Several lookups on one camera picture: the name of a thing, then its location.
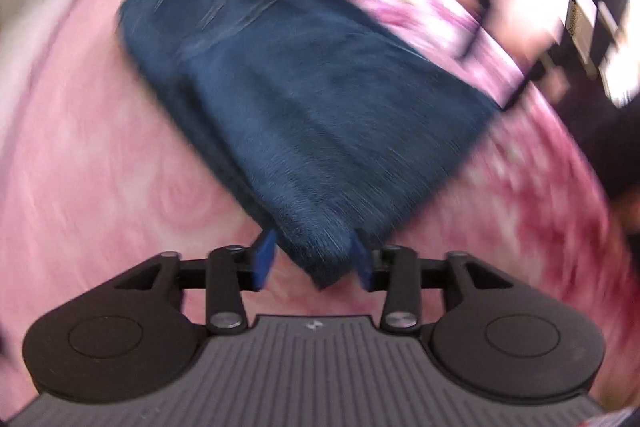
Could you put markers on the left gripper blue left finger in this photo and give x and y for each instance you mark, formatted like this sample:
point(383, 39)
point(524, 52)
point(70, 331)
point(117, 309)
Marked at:
point(263, 252)

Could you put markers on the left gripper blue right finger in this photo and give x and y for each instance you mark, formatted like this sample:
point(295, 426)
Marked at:
point(361, 258)

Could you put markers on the blue denim jeans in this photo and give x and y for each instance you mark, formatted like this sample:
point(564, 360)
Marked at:
point(319, 121)

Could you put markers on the pink rose blanket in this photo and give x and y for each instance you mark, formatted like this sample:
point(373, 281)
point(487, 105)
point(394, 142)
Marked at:
point(97, 179)

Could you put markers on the person's black trousers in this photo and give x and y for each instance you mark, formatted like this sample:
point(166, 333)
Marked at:
point(608, 136)

